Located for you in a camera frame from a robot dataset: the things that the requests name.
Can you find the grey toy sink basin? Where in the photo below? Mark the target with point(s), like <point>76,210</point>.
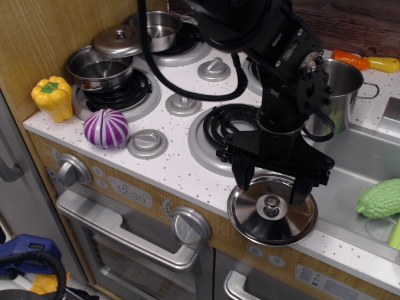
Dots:
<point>366,153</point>

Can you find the grey dishwasher handle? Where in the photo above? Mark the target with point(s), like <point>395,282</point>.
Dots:
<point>234,287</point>

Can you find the tall steel pot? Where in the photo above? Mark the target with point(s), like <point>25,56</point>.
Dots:
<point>345,81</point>

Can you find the steel pan front left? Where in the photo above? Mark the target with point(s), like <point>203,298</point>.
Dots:
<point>97,73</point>

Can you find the grey oven knob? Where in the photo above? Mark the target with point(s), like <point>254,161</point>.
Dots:
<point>188,226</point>
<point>72,171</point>

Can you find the black burner coil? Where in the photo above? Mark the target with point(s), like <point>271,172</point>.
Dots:
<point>187,37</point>
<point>228,119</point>
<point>130,94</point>

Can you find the purple striped toy onion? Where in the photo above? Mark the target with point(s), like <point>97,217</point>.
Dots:
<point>106,128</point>

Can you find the small steel lid with knob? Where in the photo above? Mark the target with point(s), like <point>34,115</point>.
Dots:
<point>118,42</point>

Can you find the large steel pot lid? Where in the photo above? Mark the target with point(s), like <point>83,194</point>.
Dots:
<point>264,215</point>

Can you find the black front right burner coil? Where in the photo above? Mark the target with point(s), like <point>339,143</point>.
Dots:
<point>228,119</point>

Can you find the black front left burner coil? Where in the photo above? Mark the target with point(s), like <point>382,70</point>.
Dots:
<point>130,94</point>

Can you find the yellow toy vegetable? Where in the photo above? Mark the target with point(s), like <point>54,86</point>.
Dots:
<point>385,64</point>

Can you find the grey stove knob middle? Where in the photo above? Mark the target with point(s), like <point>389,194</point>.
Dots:
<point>179,105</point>

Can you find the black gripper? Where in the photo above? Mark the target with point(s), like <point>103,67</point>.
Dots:
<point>287,154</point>

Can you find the grey oven knob right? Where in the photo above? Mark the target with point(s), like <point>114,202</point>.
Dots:
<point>188,226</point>

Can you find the grey stove knob front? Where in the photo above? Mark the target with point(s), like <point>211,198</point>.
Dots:
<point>147,144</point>

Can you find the grey stove knob back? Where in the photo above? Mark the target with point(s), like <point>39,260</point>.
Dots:
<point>214,71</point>

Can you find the orange toy carrot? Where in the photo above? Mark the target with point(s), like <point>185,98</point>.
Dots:
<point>350,58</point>

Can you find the steel pot back left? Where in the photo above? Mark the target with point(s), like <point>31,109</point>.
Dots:
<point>163,28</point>

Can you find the yellow toy bell pepper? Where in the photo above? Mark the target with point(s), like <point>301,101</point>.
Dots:
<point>54,97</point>

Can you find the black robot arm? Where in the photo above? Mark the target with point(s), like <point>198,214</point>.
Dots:
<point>294,86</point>

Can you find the light green toy stalk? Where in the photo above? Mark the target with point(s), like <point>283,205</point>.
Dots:
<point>394,241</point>

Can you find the grey fridge door handle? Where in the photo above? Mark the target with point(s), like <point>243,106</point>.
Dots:
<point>12,172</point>

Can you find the black back left burner coil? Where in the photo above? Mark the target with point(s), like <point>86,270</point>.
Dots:
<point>187,37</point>

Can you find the green toy bitter gourd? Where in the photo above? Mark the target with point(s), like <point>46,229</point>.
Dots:
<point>380,200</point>

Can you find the oven clock display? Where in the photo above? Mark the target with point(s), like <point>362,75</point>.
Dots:
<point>131,192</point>

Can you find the grey oven knob left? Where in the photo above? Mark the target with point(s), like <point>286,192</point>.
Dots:
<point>72,171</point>

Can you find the grey stove knob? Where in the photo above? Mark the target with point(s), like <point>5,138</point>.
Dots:
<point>179,105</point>
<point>214,71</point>
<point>147,144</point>

